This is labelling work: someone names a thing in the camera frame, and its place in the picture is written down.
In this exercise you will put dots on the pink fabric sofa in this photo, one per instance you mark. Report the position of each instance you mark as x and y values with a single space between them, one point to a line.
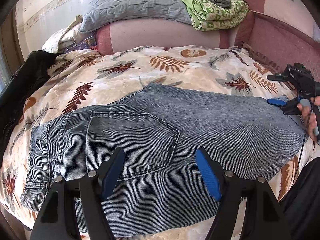
275 33

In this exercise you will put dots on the cream leaf-print fleece blanket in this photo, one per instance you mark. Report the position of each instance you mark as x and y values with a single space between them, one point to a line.
85 77

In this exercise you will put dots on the white crumpled cloth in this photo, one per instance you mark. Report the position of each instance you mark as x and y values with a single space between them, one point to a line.
65 37

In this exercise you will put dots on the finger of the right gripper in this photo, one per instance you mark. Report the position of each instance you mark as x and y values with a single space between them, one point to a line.
276 102

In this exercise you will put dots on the person's black trouser leg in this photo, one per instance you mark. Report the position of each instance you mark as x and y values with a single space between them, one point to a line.
301 204

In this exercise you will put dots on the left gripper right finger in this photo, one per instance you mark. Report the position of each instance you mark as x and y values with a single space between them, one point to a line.
211 173

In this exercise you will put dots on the grey-blue denim pants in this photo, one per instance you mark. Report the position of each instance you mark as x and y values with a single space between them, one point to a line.
160 128

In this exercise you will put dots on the green white patterned quilt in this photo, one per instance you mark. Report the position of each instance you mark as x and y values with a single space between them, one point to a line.
207 16

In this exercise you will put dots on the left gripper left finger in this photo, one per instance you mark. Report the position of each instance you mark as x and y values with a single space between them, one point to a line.
109 172

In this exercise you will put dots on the black garment on armrest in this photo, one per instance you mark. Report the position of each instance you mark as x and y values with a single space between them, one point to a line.
28 79

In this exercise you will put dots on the person's right hand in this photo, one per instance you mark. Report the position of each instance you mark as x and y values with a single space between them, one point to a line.
309 119

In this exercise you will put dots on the grey quilted blanket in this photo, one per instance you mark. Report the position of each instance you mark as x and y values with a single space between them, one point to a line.
103 12

